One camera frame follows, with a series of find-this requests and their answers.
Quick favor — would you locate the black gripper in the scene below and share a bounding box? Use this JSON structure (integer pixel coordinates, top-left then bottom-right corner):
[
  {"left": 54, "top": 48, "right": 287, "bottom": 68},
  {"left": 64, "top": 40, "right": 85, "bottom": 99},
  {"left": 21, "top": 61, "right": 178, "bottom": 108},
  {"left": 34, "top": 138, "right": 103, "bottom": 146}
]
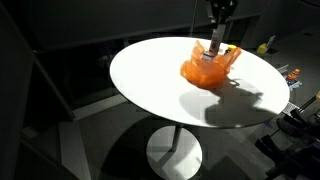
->
[{"left": 205, "top": 0, "right": 240, "bottom": 28}]

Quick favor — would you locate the white bottle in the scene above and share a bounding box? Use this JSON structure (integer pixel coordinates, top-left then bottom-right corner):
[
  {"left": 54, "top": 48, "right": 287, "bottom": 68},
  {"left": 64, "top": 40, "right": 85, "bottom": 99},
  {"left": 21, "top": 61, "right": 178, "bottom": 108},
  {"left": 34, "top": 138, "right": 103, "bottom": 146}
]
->
[{"left": 208, "top": 23, "right": 228, "bottom": 58}]

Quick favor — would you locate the brown bottle yellow cap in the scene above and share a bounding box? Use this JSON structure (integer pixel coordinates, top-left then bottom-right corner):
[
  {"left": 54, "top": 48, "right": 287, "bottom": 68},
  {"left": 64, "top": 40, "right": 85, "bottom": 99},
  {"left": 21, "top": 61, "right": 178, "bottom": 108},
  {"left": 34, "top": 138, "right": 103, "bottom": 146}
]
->
[{"left": 225, "top": 44, "right": 239, "bottom": 56}]

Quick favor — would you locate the orange plastic carrier bag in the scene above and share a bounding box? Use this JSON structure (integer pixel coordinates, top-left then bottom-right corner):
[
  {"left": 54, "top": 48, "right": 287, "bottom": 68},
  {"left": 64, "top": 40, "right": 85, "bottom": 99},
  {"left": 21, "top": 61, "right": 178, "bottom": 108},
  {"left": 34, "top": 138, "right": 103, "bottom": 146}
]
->
[{"left": 180, "top": 39, "right": 243, "bottom": 89}]

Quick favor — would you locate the orange capped bottle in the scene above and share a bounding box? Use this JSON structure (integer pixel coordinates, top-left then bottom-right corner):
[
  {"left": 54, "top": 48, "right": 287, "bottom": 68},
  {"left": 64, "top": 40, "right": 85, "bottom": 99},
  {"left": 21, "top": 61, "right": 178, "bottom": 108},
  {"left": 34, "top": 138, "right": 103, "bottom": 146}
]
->
[{"left": 285, "top": 68, "right": 301, "bottom": 83}]

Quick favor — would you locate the thin grey vertical pole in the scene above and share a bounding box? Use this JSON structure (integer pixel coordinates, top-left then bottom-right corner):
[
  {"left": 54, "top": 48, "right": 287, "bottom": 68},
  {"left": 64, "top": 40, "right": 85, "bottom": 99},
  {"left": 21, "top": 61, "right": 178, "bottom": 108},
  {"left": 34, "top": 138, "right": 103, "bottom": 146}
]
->
[{"left": 189, "top": 0, "right": 198, "bottom": 37}]

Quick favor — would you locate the yellow box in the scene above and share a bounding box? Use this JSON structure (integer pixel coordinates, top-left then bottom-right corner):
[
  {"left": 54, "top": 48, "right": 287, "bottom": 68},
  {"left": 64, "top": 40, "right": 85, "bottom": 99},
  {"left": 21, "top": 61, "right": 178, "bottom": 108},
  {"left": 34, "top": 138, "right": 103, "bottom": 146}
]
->
[{"left": 256, "top": 42, "right": 270, "bottom": 55}]

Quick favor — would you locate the white card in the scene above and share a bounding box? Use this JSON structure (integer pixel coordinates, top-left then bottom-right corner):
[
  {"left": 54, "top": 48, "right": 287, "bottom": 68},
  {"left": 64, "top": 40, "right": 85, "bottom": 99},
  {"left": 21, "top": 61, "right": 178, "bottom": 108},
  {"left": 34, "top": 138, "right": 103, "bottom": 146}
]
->
[{"left": 266, "top": 34, "right": 277, "bottom": 48}]

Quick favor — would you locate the blue white packet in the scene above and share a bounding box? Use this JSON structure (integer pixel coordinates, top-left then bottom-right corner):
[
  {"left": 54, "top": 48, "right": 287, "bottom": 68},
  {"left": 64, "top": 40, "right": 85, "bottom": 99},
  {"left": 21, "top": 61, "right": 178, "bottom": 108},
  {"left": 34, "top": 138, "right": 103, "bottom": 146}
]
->
[{"left": 288, "top": 79, "right": 304, "bottom": 92}]

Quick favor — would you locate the perforated metal plate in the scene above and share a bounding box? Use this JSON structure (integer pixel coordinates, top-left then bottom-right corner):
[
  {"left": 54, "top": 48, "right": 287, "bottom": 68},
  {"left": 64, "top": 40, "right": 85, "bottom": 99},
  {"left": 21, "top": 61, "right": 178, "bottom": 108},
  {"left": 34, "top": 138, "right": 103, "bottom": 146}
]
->
[{"left": 282, "top": 102, "right": 300, "bottom": 117}]

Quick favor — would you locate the black shoe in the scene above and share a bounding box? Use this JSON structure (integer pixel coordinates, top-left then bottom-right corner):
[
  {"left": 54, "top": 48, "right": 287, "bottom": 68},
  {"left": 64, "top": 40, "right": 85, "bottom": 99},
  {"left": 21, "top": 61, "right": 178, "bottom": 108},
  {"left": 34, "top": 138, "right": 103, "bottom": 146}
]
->
[
  {"left": 275, "top": 117, "right": 305, "bottom": 138},
  {"left": 255, "top": 135, "right": 288, "bottom": 162}
]

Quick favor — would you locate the white table pedestal base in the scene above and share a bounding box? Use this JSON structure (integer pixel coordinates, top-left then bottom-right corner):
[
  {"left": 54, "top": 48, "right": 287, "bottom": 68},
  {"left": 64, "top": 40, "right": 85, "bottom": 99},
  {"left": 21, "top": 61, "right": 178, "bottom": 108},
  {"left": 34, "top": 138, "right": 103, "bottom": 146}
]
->
[{"left": 145, "top": 123, "right": 203, "bottom": 180}]

